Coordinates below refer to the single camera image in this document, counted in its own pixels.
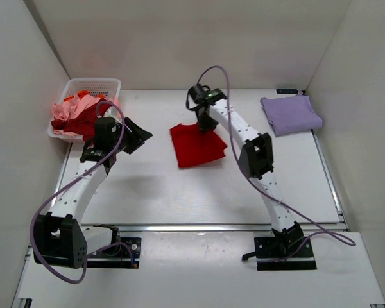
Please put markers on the pink t shirt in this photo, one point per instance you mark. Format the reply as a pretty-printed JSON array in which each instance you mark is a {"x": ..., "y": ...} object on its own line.
[{"x": 71, "y": 109}]

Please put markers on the aluminium table rail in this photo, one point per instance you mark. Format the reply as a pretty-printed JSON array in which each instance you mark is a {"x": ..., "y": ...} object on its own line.
[{"x": 195, "y": 228}]

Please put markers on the dark red t shirt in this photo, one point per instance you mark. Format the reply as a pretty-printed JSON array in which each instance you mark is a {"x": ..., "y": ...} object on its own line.
[{"x": 82, "y": 125}]

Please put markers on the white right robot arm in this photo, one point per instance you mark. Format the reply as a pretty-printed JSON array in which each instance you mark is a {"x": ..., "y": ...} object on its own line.
[{"x": 255, "y": 159}]

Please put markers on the orange t shirt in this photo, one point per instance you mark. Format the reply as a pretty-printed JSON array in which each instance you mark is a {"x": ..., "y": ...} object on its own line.
[{"x": 81, "y": 94}]

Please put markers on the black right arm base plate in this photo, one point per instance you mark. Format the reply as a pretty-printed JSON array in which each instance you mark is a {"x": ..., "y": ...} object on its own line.
[{"x": 270, "y": 257}]

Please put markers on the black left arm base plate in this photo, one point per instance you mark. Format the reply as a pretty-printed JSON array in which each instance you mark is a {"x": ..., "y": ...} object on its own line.
[{"x": 119, "y": 257}]

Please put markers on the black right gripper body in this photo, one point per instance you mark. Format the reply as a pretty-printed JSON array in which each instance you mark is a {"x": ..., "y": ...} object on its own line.
[{"x": 206, "y": 122}]

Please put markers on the white plastic laundry basket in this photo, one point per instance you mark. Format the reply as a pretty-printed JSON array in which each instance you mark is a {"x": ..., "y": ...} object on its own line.
[{"x": 109, "y": 87}]

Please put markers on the dark blue label sticker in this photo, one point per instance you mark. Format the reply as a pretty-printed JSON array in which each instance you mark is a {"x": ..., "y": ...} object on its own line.
[{"x": 287, "y": 91}]

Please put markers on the folded purple t shirt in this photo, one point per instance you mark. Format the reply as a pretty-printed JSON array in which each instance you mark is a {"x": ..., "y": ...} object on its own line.
[{"x": 290, "y": 115}]

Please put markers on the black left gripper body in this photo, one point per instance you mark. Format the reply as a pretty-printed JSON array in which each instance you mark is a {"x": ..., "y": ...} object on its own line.
[{"x": 117, "y": 138}]

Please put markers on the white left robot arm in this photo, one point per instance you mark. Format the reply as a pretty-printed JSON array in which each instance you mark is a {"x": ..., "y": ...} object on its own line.
[{"x": 58, "y": 235}]

